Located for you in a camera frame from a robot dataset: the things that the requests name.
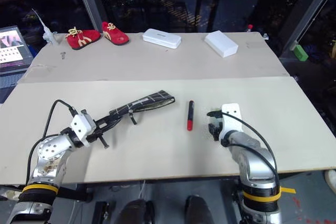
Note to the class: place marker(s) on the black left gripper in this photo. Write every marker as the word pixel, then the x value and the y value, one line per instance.
pixel 96 130

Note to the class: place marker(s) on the bottle with red cap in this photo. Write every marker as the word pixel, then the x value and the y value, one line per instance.
pixel 250 28

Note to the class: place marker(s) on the green block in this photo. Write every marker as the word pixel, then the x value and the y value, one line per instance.
pixel 300 53

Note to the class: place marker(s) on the green highlighter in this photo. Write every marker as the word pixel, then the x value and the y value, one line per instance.
pixel 215 108

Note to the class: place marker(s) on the dark rounded shape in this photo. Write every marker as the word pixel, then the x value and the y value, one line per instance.
pixel 198 209
pixel 137 212

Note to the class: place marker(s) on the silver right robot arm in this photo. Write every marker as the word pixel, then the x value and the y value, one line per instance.
pixel 252 161

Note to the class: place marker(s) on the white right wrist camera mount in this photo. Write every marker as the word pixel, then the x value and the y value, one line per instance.
pixel 231 119

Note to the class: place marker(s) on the black bracket under table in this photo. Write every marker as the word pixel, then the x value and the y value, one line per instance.
pixel 76 193

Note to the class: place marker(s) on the white shoe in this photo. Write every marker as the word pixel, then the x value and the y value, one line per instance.
pixel 331 180

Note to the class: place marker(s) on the black grid pouch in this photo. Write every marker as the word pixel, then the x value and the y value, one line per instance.
pixel 147 101

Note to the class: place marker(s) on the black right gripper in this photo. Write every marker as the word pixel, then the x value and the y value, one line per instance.
pixel 217 129

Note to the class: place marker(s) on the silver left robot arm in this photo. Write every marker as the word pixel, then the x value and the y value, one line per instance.
pixel 50 153

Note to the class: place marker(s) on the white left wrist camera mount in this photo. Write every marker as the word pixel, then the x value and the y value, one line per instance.
pixel 82 127

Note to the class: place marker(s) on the red slipper with yellow laces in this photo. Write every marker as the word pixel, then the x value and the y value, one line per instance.
pixel 115 35
pixel 83 40

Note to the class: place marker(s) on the open laptop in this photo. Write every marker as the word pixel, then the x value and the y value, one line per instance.
pixel 11 51

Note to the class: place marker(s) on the white flat case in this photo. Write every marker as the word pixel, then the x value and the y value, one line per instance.
pixel 162 38

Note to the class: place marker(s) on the red marker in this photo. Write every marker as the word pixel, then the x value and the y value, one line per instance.
pixel 190 116

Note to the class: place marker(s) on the small grey screw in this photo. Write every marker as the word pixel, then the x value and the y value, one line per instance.
pixel 63 55

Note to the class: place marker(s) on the white rectangular box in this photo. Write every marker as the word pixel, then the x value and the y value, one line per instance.
pixel 221 43

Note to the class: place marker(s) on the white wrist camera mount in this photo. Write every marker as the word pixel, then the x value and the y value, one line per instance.
pixel 231 119
pixel 82 127

